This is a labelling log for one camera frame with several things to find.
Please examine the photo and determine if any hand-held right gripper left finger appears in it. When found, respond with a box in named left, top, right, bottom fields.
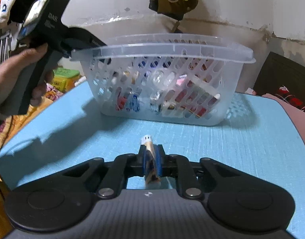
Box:
left=60, top=144, right=146, bottom=200

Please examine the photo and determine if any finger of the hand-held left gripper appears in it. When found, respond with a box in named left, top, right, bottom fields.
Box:
left=91, top=36, right=109, bottom=48

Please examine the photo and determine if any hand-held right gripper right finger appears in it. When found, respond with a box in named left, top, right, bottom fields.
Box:
left=156, top=144, right=239, bottom=200

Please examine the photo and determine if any small white-capped tube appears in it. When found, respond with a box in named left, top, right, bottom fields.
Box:
left=140, top=134, right=162, bottom=189

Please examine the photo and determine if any clear plastic basket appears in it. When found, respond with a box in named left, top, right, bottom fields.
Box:
left=71, top=33, right=257, bottom=126

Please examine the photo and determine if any person's left hand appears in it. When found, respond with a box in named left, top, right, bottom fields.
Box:
left=0, top=42, right=55, bottom=120

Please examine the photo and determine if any green tin box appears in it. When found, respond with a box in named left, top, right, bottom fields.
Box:
left=51, top=67, right=81, bottom=92

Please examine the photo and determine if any white lettered cloth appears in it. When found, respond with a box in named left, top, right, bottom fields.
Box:
left=0, top=0, right=27, bottom=29

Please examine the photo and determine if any light blue mat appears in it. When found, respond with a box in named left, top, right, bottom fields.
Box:
left=0, top=81, right=305, bottom=234

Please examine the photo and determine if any small red packet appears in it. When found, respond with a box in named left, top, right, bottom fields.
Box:
left=115, top=95, right=129, bottom=111

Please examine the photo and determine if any pink floral bed sheet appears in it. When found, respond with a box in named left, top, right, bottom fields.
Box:
left=44, top=76, right=89, bottom=101

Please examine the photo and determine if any small clear bottle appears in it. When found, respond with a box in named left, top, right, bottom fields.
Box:
left=151, top=70, right=171, bottom=87

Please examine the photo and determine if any olive cloth bag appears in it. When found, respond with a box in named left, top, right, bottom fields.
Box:
left=149, top=0, right=199, bottom=22

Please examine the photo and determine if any orange floral blanket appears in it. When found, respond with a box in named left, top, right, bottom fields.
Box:
left=0, top=102, right=40, bottom=160

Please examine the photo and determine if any pink cloth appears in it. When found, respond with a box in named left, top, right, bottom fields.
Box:
left=262, top=93, right=305, bottom=145

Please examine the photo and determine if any dark wooden headboard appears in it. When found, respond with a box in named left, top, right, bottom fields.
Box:
left=252, top=52, right=305, bottom=97

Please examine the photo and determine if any red floral cloth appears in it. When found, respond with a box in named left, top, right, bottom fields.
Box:
left=275, top=85, right=305, bottom=116

